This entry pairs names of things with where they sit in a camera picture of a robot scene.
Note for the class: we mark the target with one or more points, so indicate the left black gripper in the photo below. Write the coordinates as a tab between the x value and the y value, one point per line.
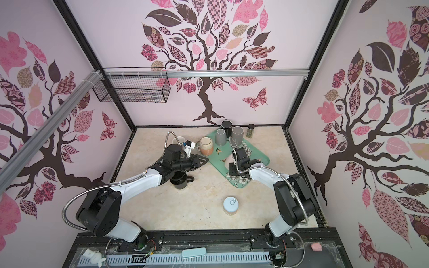
198	164

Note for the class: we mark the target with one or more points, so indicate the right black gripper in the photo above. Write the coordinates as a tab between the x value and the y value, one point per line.
232	172

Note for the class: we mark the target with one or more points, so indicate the orange cream scalloped mug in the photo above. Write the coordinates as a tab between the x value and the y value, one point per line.
206	146

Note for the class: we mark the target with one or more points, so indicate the green floral tray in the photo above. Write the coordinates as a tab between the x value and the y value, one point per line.
223	155

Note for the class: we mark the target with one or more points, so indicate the black white mug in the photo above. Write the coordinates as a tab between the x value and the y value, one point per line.
180	180

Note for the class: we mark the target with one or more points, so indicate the white ribbed-bottom mug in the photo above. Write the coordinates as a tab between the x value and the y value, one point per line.
179	140

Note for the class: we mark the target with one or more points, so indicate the pink mug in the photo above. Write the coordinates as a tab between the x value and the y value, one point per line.
230	159

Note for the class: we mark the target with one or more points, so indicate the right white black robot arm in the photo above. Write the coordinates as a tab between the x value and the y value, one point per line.
294	199

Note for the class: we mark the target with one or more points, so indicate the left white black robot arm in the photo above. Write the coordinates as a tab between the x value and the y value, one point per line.
100	211

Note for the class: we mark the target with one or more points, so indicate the light grey mug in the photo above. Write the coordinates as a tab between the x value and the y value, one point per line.
220	137

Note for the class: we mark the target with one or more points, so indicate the dark grey mug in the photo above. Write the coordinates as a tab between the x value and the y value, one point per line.
237	135

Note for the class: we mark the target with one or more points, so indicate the light blue eraser block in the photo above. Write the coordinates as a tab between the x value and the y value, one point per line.
193	253

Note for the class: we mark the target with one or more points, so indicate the pink sponge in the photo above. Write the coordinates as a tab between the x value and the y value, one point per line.
316	247

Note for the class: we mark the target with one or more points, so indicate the white power plug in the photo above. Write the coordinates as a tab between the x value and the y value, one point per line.
94	257

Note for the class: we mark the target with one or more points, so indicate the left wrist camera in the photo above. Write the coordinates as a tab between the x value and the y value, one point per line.
188	147

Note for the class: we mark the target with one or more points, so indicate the black wire basket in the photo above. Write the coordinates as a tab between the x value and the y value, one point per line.
128	85

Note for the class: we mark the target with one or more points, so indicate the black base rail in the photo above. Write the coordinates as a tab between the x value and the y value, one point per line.
293	250

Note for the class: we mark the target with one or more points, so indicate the back aluminium rail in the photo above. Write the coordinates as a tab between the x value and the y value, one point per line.
214	73

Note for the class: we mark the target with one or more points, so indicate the aluminium rail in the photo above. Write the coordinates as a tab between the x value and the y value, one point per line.
214	73
14	166

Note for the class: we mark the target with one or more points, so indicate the white slotted cable duct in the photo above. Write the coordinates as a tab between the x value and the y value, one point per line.
176	259

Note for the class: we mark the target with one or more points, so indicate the left aluminium rail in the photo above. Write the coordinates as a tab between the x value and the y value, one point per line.
14	166

